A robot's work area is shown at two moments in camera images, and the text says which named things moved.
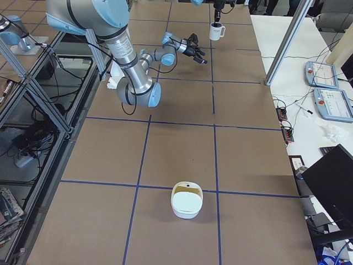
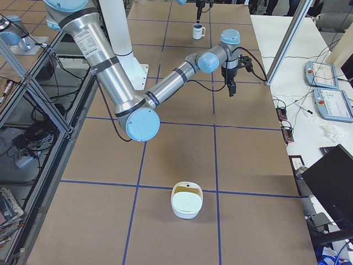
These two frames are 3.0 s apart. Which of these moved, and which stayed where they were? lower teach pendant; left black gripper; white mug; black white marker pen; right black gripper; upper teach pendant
Moved: left black gripper; right black gripper; white mug
Stayed: lower teach pendant; black white marker pen; upper teach pendant
